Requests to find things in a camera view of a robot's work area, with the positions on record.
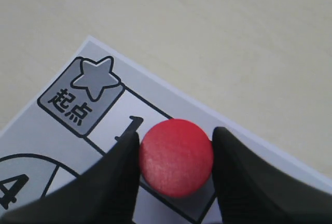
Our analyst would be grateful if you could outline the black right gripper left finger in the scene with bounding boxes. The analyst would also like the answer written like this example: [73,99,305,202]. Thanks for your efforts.
[1,131,140,223]

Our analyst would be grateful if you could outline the red cylinder game piece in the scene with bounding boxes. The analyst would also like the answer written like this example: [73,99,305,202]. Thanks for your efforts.
[139,119,214,198]

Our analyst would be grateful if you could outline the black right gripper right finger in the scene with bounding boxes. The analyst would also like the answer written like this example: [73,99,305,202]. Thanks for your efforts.
[212,127,331,223]

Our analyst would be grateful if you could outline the paper game board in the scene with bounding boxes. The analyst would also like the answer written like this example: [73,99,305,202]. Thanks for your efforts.
[1,37,331,223]

